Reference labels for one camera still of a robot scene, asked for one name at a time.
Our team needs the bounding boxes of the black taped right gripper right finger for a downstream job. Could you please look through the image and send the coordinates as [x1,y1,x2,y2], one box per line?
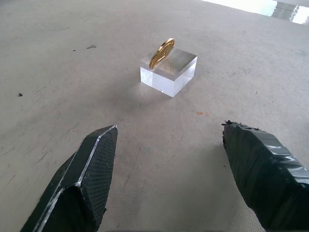
[221,119,309,232]

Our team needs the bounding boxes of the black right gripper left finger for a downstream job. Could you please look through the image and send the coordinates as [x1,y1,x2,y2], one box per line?
[20,125,118,232]

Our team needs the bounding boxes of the clear acrylic block stand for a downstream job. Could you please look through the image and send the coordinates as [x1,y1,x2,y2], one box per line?
[139,47,198,98]

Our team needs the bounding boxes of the gold coin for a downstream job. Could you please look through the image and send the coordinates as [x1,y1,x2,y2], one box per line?
[149,37,176,70]

